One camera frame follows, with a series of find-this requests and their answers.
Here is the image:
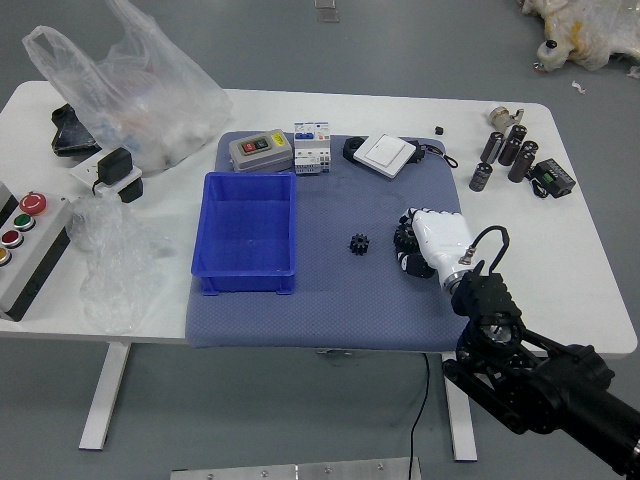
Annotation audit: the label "blue-grey mat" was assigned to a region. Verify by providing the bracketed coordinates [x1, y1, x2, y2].
[183, 130, 469, 351]

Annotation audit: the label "white table leg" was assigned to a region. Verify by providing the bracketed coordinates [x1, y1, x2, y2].
[78, 342, 132, 450]
[442, 351, 478, 462]

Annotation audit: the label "black floor cable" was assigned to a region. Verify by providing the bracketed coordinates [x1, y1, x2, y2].
[408, 352, 431, 480]

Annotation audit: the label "black round device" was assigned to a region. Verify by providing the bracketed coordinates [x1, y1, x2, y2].
[342, 136, 371, 164]

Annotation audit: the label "crumpled clear plastic wrap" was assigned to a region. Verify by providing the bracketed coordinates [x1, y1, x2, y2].
[67, 193, 174, 335]

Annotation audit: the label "black power adapter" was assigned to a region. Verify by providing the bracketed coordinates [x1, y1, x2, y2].
[91, 146, 134, 196]

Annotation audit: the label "small black module with wires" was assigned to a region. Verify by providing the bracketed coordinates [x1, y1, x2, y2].
[412, 140, 459, 170]

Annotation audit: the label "white socket plate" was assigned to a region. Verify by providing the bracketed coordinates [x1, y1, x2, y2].
[68, 157, 144, 194]

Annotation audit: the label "black module with green terminals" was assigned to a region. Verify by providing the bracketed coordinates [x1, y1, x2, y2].
[528, 158, 577, 200]

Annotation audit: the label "plastic-wrapped white bundle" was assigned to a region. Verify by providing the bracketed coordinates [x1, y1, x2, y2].
[517, 0, 640, 72]

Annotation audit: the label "large clear plastic bag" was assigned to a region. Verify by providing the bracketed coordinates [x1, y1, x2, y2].
[22, 0, 235, 175]

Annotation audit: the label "floor outlet cover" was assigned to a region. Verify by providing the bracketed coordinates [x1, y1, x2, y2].
[313, 0, 340, 23]

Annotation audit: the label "grey metal plate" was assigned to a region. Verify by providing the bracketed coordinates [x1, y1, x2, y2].
[169, 456, 422, 480]

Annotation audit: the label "grey control box coloured buttons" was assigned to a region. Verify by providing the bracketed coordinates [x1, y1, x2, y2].
[0, 180, 76, 322]

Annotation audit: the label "white wall switch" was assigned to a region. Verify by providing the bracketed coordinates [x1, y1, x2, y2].
[352, 133, 417, 180]

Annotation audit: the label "blue plastic box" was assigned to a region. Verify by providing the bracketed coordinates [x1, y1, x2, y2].
[191, 171, 298, 297]

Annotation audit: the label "grey push button switch box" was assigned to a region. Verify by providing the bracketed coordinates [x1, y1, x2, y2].
[228, 128, 295, 174]

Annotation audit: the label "silver metal connector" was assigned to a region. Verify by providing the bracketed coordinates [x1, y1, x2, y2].
[488, 105, 525, 130]

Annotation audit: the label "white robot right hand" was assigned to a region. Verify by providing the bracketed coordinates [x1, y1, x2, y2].
[393, 206, 474, 291]

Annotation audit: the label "white circuit breaker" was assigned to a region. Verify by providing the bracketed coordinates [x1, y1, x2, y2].
[293, 121, 333, 176]

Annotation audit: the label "black block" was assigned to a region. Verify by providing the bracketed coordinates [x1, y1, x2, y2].
[118, 177, 145, 204]

